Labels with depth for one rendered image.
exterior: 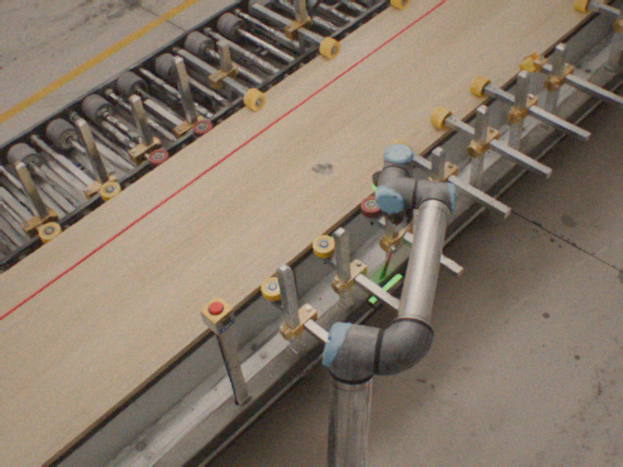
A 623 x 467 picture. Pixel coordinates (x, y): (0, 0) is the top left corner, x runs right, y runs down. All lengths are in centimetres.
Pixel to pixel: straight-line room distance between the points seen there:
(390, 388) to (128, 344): 129
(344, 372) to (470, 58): 191
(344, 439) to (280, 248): 91
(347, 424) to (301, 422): 135
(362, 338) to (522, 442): 158
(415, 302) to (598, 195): 237
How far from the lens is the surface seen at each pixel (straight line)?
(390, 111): 332
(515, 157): 306
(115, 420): 272
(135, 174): 336
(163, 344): 268
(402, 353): 199
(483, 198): 290
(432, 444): 342
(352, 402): 209
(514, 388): 357
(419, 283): 212
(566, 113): 367
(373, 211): 292
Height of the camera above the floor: 308
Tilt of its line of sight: 49 degrees down
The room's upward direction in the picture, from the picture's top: 8 degrees counter-clockwise
